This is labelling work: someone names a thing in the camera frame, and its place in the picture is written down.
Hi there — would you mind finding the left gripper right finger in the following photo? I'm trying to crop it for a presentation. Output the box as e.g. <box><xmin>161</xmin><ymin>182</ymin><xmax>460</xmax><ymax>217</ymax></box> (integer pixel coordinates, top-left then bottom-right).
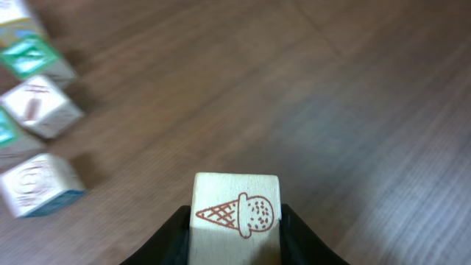
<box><xmin>280</xmin><ymin>204</ymin><xmax>349</xmax><ymax>265</ymax></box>

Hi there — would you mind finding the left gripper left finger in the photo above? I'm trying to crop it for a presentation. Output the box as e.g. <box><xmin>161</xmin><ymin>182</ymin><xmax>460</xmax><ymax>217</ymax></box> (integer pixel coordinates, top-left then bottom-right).
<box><xmin>120</xmin><ymin>205</ymin><xmax>191</xmax><ymax>265</ymax></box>

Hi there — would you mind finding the ice cream picture block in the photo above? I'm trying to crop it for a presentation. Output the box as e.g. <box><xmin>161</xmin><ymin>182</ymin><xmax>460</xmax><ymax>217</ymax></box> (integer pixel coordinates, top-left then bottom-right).
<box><xmin>188</xmin><ymin>172</ymin><xmax>282</xmax><ymax>265</ymax></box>

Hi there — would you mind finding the blue sided wooden block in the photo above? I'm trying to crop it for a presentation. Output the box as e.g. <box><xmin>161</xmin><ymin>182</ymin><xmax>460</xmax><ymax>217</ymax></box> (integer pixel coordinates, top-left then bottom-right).
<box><xmin>1</xmin><ymin>153</ymin><xmax>86</xmax><ymax>218</ymax></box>

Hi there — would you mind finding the hammer picture wooden block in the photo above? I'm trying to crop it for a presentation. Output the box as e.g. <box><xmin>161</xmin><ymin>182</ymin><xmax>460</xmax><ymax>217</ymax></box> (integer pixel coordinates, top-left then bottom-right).
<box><xmin>1</xmin><ymin>75</ymin><xmax>85</xmax><ymax>139</ymax></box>

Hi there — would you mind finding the green letter F block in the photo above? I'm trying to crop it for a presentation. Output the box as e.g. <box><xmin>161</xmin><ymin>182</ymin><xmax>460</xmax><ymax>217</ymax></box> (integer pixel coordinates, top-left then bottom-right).
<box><xmin>1</xmin><ymin>35</ymin><xmax>77</xmax><ymax>89</ymax></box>

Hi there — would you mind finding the green letter J block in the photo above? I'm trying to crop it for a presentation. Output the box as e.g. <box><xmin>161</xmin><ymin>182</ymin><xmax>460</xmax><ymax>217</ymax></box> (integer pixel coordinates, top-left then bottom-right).
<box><xmin>1</xmin><ymin>107</ymin><xmax>46</xmax><ymax>172</ymax></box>

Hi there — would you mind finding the yellow sided wooden block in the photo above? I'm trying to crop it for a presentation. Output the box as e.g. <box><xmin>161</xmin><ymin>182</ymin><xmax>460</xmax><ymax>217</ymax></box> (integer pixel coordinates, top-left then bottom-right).
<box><xmin>1</xmin><ymin>0</ymin><xmax>47</xmax><ymax>48</ymax></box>

